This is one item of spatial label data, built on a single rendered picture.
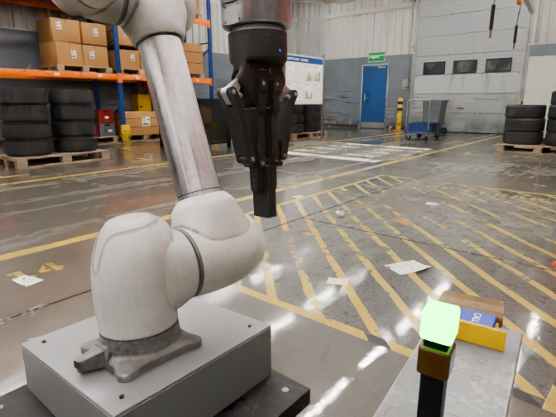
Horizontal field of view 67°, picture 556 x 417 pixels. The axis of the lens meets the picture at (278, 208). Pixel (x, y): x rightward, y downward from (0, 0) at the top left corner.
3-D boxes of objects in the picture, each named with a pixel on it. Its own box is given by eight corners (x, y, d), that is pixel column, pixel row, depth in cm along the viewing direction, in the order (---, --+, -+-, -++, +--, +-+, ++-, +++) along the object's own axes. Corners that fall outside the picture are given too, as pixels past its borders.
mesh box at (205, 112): (198, 150, 801) (196, 98, 777) (159, 146, 880) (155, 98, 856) (232, 147, 866) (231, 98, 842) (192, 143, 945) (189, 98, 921)
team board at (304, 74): (292, 146, 895) (293, 47, 847) (274, 144, 925) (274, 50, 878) (331, 141, 1007) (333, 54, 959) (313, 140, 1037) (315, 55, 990)
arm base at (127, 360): (58, 359, 84) (54, 333, 83) (156, 318, 100) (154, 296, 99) (101, 396, 72) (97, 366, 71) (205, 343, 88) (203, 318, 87)
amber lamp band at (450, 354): (447, 384, 53) (450, 355, 52) (414, 372, 55) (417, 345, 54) (454, 367, 56) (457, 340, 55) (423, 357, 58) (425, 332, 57)
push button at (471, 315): (491, 339, 83) (492, 329, 83) (453, 329, 87) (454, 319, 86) (496, 324, 89) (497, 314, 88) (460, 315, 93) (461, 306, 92)
